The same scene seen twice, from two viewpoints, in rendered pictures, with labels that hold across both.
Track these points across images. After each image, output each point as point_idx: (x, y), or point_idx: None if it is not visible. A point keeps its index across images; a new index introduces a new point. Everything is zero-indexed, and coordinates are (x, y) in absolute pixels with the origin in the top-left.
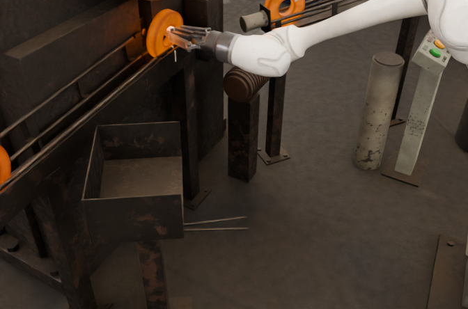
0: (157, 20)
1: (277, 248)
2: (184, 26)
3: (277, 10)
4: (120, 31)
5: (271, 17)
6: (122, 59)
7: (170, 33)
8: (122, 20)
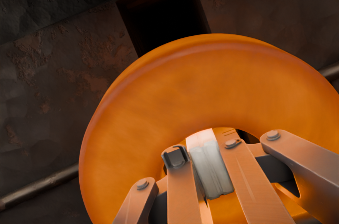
0: (104, 96)
1: None
2: (288, 141)
3: None
4: (52, 131)
5: None
6: (89, 220)
7: (136, 184)
8: (48, 93)
